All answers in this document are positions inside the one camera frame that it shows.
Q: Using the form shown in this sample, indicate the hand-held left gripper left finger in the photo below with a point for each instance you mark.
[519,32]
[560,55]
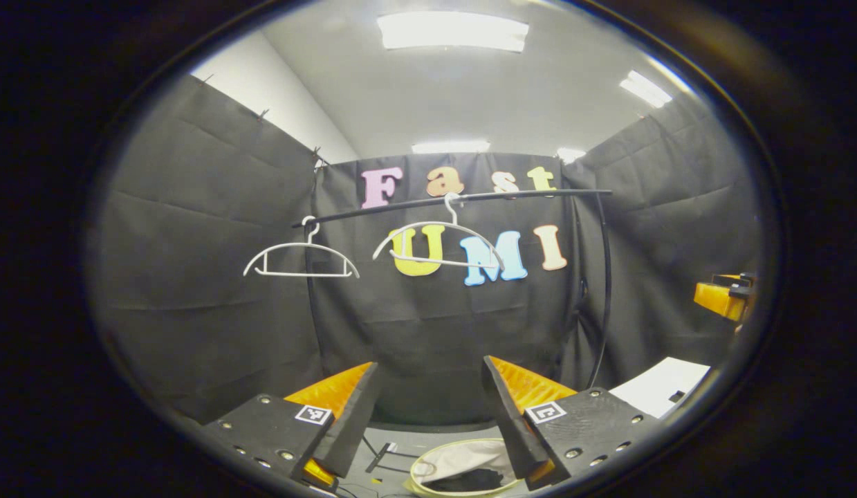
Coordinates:
[352,422]

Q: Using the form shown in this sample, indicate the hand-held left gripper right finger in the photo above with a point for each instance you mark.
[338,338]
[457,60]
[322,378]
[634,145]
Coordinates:
[514,429]

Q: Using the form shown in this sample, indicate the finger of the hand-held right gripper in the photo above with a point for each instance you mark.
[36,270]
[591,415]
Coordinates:
[717,301]
[738,282]

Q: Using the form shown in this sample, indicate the cream laundry hamper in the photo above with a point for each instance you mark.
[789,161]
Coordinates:
[456,456]

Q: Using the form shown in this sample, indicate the black jacket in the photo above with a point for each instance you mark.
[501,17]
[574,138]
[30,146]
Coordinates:
[470,481]

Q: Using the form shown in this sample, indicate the white plastic clothes hanger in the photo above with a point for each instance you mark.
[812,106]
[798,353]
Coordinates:
[309,234]
[453,216]

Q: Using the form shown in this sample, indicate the black metal clothes rack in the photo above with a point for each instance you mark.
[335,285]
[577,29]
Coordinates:
[539,195]

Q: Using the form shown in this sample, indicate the white flat panel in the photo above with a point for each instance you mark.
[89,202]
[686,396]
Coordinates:
[649,391]

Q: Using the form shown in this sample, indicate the small ceiling light panel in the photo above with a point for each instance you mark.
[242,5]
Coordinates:
[570,155]

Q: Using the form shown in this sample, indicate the black backdrop cloth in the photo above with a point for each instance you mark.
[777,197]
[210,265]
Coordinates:
[193,242]

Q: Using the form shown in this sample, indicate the large ceiling light panel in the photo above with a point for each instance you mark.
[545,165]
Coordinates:
[452,31]

